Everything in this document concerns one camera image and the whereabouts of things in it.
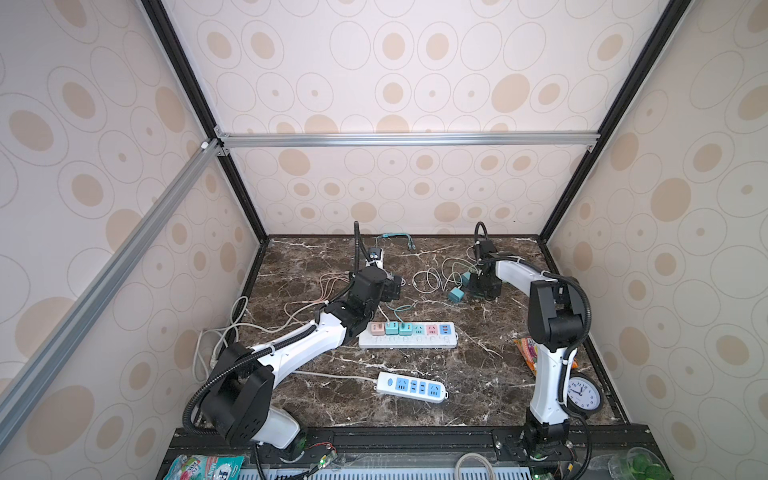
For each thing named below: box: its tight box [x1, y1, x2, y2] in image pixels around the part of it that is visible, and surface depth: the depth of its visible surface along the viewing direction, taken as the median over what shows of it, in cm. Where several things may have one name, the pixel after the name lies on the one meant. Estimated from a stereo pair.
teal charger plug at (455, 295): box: [448, 287, 465, 304], surface depth 102 cm
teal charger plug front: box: [385, 321, 399, 335], surface depth 89 cm
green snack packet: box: [163, 455, 245, 480], surface depth 70 cm
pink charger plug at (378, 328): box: [371, 321, 385, 336], surface depth 89 cm
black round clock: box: [567, 374, 604, 417], surface depth 81 cm
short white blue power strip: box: [376, 372, 446, 403], surface depth 83 cm
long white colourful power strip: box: [359, 322, 458, 349], surface depth 91 cm
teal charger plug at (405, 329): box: [399, 322, 413, 336], surface depth 88 cm
